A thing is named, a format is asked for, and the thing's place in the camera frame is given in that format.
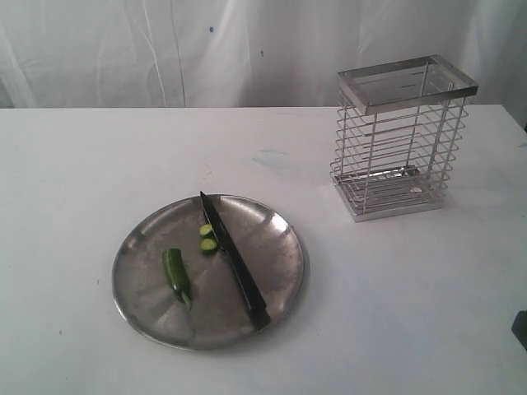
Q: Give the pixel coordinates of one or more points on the black handled knife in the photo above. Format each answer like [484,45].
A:
[255,304]

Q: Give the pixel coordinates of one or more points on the round stainless steel plate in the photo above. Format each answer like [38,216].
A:
[270,247]

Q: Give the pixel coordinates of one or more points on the steel wire utensil rack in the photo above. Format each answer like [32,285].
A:
[398,129]

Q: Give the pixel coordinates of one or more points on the green cucumber with stem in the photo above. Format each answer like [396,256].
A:
[177,276]

